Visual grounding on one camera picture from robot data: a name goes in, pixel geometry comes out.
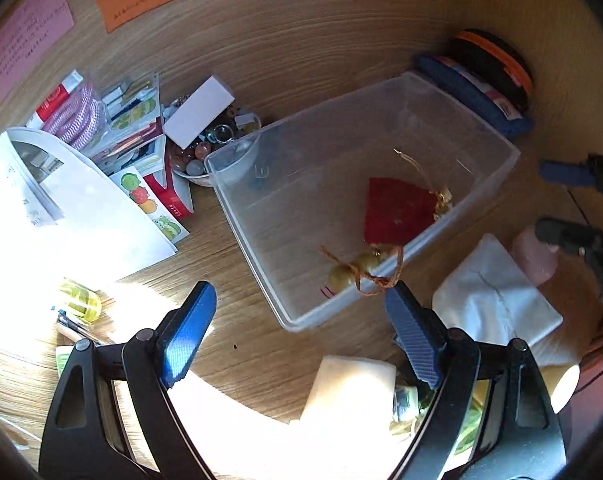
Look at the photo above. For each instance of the red cloth pouch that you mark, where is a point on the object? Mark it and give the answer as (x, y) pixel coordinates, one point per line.
(396, 210)

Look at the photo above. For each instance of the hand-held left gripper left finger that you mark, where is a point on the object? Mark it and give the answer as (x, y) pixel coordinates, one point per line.
(189, 330)

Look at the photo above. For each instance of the wooden desktop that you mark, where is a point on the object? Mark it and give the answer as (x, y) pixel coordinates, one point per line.
(221, 260)

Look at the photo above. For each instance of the pile of polished stones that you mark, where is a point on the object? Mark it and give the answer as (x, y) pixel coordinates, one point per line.
(191, 155)

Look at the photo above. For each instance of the red white carton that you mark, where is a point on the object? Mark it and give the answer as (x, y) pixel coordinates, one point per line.
(174, 195)

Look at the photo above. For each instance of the stack of sticker packs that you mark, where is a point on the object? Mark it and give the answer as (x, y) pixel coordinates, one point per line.
(131, 110)

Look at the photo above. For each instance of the yellow green small bottle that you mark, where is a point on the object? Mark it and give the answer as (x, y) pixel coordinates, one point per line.
(81, 300)

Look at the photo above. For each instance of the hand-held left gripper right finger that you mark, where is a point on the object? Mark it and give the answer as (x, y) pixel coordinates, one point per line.
(414, 335)

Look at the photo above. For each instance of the white bowl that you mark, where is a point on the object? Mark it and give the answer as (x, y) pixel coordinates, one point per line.
(196, 179)

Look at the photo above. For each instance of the pink round container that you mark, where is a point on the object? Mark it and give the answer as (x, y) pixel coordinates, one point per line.
(531, 257)

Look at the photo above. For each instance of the clear plastic storage box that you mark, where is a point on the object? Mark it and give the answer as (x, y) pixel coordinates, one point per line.
(301, 220)

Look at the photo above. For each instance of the red white packet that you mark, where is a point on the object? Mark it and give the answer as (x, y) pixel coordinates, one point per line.
(56, 97)

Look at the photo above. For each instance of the white paper bag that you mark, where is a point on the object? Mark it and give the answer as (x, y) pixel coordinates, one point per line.
(91, 220)

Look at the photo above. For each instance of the small white cardboard box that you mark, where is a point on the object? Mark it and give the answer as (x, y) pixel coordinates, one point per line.
(196, 112)

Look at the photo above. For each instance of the blue pencil pouch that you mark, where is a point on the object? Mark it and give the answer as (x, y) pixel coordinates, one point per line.
(474, 95)

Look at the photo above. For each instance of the fruit sticker sheet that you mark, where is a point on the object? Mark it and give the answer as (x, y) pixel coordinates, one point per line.
(141, 192)

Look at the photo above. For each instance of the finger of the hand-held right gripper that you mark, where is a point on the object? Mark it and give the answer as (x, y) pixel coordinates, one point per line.
(561, 232)
(561, 171)

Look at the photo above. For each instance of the pink paper note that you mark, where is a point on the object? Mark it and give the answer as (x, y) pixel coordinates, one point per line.
(26, 35)

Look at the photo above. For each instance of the black orange round case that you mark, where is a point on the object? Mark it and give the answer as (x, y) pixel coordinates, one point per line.
(491, 57)

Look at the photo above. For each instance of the white lidded plastic tub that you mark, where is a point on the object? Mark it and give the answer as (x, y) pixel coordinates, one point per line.
(349, 390)

